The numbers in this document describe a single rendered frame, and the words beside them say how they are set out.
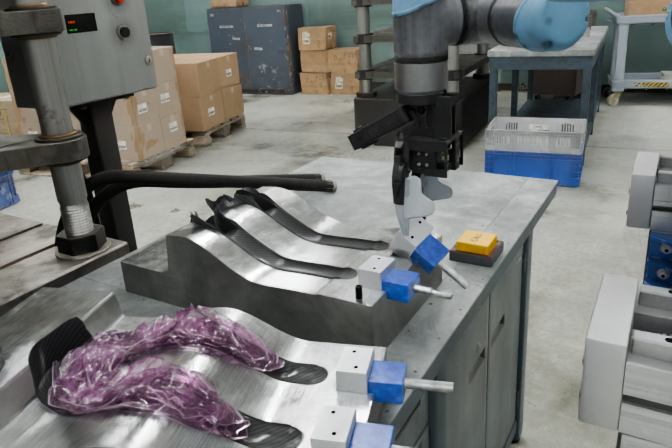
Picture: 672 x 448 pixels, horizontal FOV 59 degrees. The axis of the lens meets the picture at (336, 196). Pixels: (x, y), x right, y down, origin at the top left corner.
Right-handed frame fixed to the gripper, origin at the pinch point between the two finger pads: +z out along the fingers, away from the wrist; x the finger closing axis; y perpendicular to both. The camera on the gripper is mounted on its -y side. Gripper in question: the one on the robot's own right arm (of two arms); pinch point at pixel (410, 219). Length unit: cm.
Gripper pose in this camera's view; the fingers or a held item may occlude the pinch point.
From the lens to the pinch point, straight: 93.1
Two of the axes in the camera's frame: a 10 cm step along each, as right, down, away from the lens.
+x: 5.0, -3.2, 8.0
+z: 0.6, 9.4, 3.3
